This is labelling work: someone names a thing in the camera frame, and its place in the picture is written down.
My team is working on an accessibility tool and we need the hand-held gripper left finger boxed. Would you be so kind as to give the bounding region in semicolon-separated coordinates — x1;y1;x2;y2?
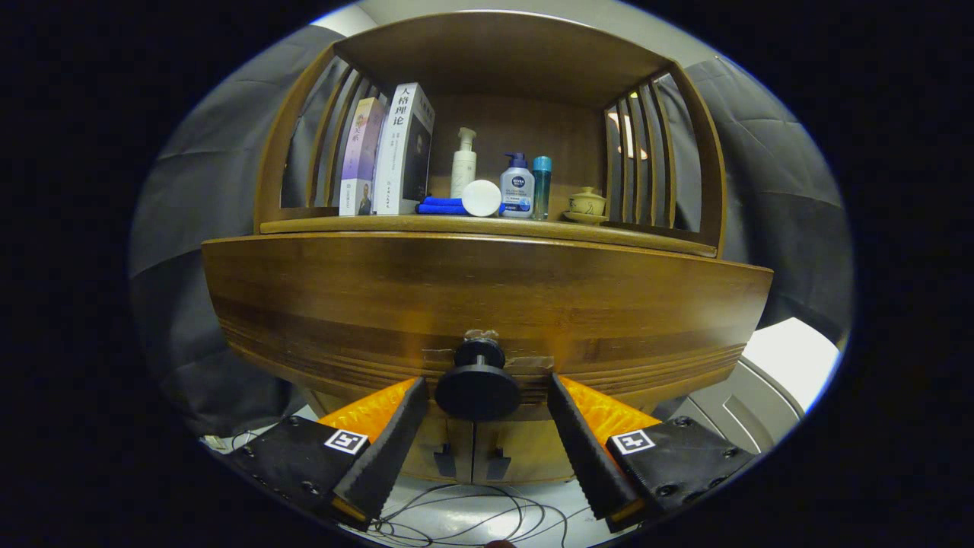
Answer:
228;377;431;532

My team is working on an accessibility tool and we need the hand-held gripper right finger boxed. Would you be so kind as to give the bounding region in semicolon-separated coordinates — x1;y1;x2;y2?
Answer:
546;373;762;534

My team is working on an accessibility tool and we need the black round drawer knob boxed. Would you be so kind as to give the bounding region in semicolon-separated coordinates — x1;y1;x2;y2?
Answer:
434;337;523;423

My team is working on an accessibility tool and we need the brown wooden drawer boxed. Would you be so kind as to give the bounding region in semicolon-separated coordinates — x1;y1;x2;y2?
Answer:
202;232;775;416

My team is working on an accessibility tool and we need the white cosmetic tube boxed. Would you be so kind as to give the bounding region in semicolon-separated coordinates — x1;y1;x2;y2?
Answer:
461;179;503;218

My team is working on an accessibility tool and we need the wooden cabinet door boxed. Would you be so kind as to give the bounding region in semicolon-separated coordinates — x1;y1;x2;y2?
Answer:
472;415;579;484
399;411;474;484

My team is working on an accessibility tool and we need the wooden countertop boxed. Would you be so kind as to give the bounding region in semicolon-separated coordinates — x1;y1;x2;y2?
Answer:
260;213;718;258

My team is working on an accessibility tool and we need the brown wooden cabinet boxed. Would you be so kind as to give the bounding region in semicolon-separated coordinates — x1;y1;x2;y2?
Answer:
251;10;729;486

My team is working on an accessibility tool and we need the blue folded cloth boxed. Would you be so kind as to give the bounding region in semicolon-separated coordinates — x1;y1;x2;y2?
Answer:
415;196;509;216

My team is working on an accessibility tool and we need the beige lidded teacup with saucer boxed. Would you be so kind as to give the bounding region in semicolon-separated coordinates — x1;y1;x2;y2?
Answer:
563;186;610;226

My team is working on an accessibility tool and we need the teal slim bottle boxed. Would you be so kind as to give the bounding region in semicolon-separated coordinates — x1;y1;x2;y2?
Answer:
532;156;553;221

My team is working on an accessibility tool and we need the white bottle with blue pump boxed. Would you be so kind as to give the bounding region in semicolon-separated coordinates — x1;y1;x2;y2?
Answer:
499;152;536;219

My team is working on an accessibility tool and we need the purple book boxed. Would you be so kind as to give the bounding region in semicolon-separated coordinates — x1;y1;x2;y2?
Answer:
339;97;387;217

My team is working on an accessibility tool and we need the white book with portrait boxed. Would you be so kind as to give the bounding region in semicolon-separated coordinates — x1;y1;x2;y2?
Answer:
373;82;436;215

